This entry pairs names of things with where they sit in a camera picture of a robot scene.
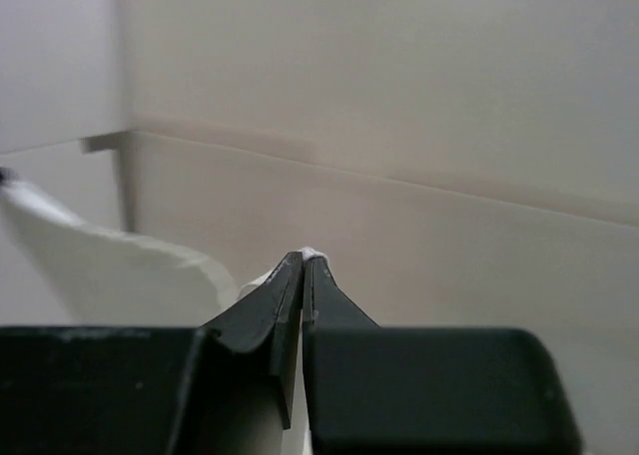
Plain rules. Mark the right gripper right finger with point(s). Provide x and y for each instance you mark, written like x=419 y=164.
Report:
x=325 y=304

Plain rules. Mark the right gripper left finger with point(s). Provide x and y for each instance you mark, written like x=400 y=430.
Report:
x=257 y=338

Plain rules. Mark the white t shirt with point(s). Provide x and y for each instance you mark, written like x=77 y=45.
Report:
x=110 y=277

